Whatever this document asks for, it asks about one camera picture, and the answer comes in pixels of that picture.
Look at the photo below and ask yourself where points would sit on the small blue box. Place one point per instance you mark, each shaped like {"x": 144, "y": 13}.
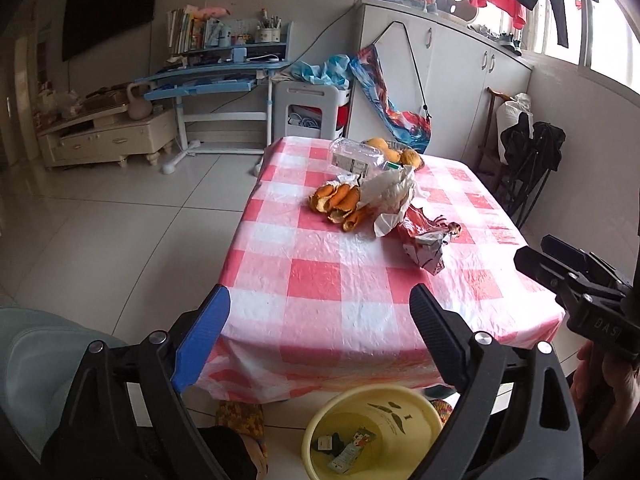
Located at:
{"x": 236, "y": 54}

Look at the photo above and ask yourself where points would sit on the yellow plastic basin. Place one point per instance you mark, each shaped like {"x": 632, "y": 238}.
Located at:
{"x": 400, "y": 405}

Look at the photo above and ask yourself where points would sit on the row of books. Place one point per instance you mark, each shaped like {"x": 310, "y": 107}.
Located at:
{"x": 182, "y": 32}

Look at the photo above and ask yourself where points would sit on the pink plush toy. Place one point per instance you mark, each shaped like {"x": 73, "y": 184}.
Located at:
{"x": 212, "y": 12}

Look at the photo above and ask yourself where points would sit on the clear plastic bottle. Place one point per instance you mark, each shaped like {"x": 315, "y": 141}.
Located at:
{"x": 357, "y": 157}

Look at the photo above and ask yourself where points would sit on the light green chair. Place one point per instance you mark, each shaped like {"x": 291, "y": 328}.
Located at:
{"x": 35, "y": 355}

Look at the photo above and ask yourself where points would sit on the blue study desk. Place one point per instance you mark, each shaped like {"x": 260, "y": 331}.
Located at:
{"x": 210, "y": 77}

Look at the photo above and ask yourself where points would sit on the blue crumpled cloth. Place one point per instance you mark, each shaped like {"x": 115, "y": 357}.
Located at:
{"x": 320, "y": 72}

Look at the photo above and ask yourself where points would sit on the brown tray box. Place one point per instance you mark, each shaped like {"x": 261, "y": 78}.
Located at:
{"x": 107, "y": 97}

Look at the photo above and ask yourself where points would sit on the small white tissue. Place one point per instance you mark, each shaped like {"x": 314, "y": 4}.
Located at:
{"x": 390, "y": 220}

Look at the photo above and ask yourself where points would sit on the person's right hand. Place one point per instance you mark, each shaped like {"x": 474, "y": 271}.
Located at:
{"x": 617, "y": 380}

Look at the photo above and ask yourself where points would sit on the cream television cabinet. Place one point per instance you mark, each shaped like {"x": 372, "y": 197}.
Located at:
{"x": 110, "y": 135}

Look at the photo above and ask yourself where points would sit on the black folding chair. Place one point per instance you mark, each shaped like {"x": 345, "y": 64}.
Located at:
{"x": 535, "y": 150}

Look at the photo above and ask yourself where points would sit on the fruit plate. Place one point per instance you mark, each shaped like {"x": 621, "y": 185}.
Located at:
{"x": 417, "y": 167}

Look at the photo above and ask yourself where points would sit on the colourful printed bag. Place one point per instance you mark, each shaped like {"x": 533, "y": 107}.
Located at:
{"x": 400, "y": 120}

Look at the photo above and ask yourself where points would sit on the white sack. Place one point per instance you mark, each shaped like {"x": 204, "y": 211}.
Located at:
{"x": 510, "y": 115}

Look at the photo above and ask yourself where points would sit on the red snack wrapper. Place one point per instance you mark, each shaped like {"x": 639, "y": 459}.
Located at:
{"x": 425, "y": 245}

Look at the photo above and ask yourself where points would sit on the pink kettlebell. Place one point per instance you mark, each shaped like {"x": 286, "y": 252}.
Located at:
{"x": 140, "y": 107}

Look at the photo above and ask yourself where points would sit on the red white checkered tablecloth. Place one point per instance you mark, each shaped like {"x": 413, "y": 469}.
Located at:
{"x": 325, "y": 270}

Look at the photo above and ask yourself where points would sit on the white storage cabinet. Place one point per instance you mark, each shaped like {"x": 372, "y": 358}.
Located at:
{"x": 460, "y": 85}

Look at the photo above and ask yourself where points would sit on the yellow-orange fruit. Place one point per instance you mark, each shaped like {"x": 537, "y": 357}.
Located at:
{"x": 411, "y": 158}
{"x": 375, "y": 143}

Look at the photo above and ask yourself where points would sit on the white plastic bag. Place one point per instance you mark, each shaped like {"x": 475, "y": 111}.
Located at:
{"x": 387, "y": 187}

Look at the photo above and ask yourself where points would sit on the wooden chair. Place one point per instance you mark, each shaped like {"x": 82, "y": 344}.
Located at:
{"x": 487, "y": 155}

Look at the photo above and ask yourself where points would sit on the white plastic stool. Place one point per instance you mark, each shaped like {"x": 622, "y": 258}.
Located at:
{"x": 305, "y": 95}

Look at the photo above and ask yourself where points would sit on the grey sneakers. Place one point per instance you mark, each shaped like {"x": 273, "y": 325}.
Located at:
{"x": 500, "y": 39}

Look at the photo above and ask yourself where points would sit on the flattened drink carton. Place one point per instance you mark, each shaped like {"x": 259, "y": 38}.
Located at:
{"x": 352, "y": 452}

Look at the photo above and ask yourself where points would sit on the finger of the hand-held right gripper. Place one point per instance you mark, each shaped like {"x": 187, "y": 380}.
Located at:
{"x": 565, "y": 250}
{"x": 537, "y": 265}

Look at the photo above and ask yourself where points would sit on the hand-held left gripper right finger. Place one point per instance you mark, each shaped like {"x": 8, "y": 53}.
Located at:
{"x": 440, "y": 330}

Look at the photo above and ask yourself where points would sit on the white pen holder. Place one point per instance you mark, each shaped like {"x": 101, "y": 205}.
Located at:
{"x": 267, "y": 35}

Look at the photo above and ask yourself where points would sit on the black wall television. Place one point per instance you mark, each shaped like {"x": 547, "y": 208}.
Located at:
{"x": 110, "y": 7}

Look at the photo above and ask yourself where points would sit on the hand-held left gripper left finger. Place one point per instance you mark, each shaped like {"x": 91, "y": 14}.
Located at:
{"x": 200, "y": 340}

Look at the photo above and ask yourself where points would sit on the small dark packet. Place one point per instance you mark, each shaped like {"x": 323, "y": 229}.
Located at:
{"x": 327, "y": 443}

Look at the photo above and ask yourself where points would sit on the clear plastic bag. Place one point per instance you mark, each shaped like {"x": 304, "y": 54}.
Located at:
{"x": 60, "y": 102}

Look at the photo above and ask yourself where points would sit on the colourful knitted slipper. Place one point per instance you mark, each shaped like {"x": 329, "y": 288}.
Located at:
{"x": 242, "y": 417}
{"x": 442, "y": 410}

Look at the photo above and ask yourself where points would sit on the person's left leg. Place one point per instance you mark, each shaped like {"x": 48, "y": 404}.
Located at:
{"x": 225, "y": 452}

